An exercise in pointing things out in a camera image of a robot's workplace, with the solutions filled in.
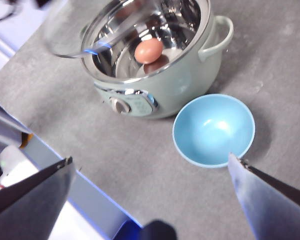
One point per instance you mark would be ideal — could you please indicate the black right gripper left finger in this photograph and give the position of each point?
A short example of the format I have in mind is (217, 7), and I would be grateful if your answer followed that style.
(27, 210)

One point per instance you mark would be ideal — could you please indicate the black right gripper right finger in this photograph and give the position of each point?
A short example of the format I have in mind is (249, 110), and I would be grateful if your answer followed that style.
(272, 207)

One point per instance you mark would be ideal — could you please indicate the glass lid with green knob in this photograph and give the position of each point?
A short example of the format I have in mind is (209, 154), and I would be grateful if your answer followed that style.
(55, 32)

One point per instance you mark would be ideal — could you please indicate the brown egg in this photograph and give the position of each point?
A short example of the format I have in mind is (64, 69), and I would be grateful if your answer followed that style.
(148, 50)

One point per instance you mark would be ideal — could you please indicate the pale green electric steamer pot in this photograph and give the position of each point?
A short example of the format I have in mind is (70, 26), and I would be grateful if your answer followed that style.
(180, 82)

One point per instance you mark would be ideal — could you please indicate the blue ribbed bowl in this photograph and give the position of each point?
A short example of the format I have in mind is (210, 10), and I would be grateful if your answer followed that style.
(210, 135)

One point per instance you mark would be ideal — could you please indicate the black round knob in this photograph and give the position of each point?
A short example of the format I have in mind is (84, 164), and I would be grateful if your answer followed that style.
(160, 231)

